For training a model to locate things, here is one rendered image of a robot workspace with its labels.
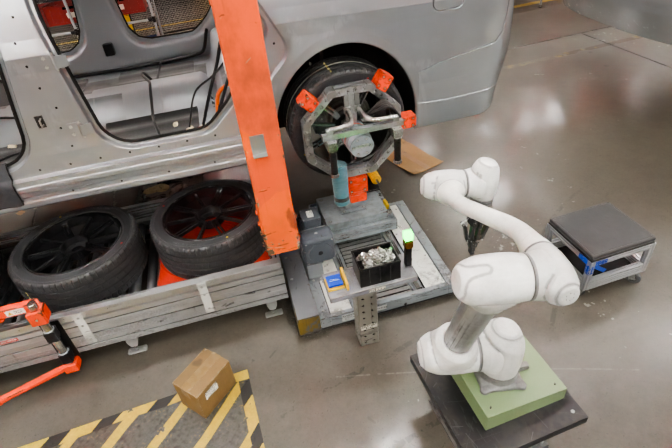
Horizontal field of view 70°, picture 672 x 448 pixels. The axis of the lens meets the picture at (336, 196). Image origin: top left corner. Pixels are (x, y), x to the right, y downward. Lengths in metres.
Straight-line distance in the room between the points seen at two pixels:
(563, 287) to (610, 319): 1.60
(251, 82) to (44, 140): 1.17
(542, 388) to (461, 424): 0.34
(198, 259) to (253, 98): 1.02
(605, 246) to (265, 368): 1.85
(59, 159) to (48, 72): 0.44
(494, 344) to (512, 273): 0.60
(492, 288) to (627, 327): 1.70
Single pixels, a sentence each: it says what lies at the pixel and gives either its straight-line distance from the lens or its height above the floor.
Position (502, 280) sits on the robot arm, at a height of 1.18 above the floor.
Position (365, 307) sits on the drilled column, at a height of 0.29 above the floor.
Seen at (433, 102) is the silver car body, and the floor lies 0.89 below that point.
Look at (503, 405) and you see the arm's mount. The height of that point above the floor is 0.38.
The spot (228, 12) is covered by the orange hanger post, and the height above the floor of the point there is 1.67.
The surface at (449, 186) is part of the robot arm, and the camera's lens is 1.76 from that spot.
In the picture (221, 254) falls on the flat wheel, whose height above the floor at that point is 0.44.
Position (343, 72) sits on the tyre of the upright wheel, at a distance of 2.56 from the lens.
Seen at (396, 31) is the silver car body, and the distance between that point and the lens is 2.60.
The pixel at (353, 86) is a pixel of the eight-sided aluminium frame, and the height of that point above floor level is 1.12.
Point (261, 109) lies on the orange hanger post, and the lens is 1.98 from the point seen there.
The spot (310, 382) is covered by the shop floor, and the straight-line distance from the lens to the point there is 2.55.
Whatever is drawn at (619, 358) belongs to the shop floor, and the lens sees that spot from 2.82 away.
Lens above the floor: 2.12
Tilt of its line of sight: 36 degrees down
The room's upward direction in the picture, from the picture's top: 6 degrees counter-clockwise
